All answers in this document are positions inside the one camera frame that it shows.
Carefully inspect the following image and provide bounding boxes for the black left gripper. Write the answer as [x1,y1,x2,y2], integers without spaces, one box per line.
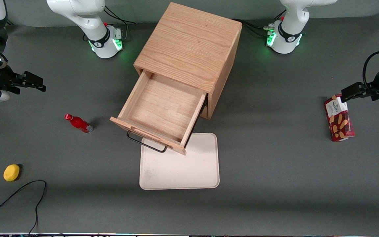
[341,64,379,102]

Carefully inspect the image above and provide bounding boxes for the black left base cables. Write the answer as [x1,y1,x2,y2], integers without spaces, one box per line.
[232,10,287,38]

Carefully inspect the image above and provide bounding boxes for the yellow lemon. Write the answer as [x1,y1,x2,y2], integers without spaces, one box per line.
[3,164,20,182]

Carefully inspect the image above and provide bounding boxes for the red shortbread cookie box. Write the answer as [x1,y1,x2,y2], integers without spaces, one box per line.
[324,94,356,142]

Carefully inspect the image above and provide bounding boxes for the red bottle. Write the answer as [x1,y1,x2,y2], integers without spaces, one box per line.
[64,114,93,133]

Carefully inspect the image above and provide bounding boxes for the thin black table cable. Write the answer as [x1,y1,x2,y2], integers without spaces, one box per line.
[0,180,47,236]

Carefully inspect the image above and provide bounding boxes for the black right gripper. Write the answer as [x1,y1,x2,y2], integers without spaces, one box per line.
[0,63,46,96]

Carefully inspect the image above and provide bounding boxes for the beige rectangular tray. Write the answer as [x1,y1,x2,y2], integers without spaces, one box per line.
[139,133,220,190]

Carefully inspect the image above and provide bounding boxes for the black right base cables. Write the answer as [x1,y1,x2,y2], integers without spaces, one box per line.
[104,4,137,41]

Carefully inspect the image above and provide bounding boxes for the wooden drawer with black handle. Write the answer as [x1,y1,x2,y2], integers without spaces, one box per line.
[110,70,207,156]

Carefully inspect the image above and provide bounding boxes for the wooden oak drawer cabinet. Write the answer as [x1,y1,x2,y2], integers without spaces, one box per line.
[134,2,243,119]

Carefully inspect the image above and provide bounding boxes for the black base cables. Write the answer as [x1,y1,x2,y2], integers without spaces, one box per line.
[232,10,287,38]
[104,4,137,41]

